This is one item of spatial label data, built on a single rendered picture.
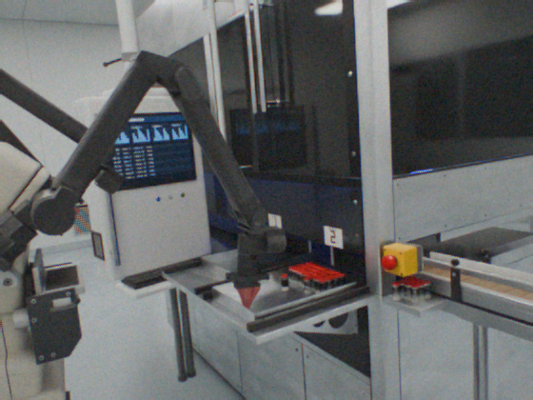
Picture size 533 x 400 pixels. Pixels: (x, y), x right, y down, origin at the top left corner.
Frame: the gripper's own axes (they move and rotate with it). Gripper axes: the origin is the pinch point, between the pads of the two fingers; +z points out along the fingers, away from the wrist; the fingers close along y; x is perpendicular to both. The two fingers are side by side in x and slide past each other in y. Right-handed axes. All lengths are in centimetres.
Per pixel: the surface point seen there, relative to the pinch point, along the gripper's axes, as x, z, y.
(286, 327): -11.0, 2.2, 5.7
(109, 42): 545, -194, 75
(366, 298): -10.6, -1.7, 32.6
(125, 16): 95, -96, -10
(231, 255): 54, -2, 22
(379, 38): -12, -72, 30
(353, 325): -0.9, 10.0, 37.3
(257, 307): 4.4, 1.8, 6.0
